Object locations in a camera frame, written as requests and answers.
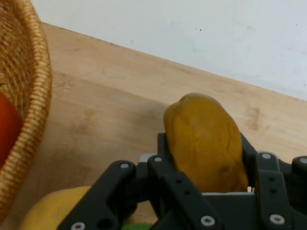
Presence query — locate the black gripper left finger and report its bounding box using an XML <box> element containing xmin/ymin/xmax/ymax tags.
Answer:
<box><xmin>57</xmin><ymin>132</ymin><xmax>224</xmax><ymax>230</ymax></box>

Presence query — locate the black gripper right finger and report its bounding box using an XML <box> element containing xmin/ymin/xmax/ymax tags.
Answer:
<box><xmin>239</xmin><ymin>132</ymin><xmax>307</xmax><ymax>230</ymax></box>

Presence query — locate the yellow-brown mango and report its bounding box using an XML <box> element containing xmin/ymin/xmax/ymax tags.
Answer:
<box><xmin>163</xmin><ymin>92</ymin><xmax>249</xmax><ymax>194</ymax></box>

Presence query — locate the green bell pepper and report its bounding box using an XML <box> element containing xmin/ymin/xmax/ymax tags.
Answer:
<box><xmin>121</xmin><ymin>222</ymin><xmax>154</xmax><ymax>230</ymax></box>

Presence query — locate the wooden cutting board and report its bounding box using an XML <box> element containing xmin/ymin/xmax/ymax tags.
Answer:
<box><xmin>0</xmin><ymin>22</ymin><xmax>307</xmax><ymax>230</ymax></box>

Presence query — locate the woven wicker basket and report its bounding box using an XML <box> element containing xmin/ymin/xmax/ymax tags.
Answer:
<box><xmin>0</xmin><ymin>0</ymin><xmax>53</xmax><ymax>218</ymax></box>

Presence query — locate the red tomato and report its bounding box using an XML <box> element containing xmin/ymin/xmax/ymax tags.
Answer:
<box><xmin>0</xmin><ymin>92</ymin><xmax>24</xmax><ymax>170</ymax></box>

